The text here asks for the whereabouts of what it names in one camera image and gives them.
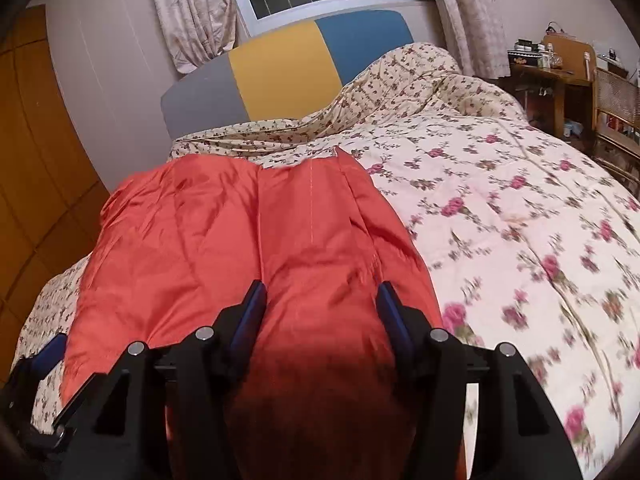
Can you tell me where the floral quilt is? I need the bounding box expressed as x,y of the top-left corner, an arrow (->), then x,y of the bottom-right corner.
15,42 -> 640,480

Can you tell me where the rattan chair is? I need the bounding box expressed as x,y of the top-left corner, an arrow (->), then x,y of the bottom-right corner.
592,67 -> 640,181

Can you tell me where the floral curtain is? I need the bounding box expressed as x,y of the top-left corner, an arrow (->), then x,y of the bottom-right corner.
145,0 -> 238,75
422,0 -> 511,80

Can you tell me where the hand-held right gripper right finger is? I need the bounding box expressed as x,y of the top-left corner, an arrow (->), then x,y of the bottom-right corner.
375,281 -> 583,480

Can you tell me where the brown wooden board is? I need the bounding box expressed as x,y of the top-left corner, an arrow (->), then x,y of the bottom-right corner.
542,34 -> 597,86

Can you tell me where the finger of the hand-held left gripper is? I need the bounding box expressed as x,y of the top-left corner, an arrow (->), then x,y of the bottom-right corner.
0,332 -> 69,428
50,359 -> 120,442

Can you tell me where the wooden bedside table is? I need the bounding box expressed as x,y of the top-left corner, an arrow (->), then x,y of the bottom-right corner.
500,62 -> 596,147

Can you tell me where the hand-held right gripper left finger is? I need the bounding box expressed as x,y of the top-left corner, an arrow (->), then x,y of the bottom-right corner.
65,280 -> 268,480

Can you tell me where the orange-red padded jacket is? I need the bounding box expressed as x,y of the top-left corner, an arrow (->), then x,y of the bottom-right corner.
59,146 -> 468,480

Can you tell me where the yellow wooden wardrobe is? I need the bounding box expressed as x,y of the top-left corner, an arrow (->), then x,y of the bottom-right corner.
0,4 -> 111,341

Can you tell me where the grey yellow blue headboard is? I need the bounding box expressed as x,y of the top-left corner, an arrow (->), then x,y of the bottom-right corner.
160,9 -> 415,140

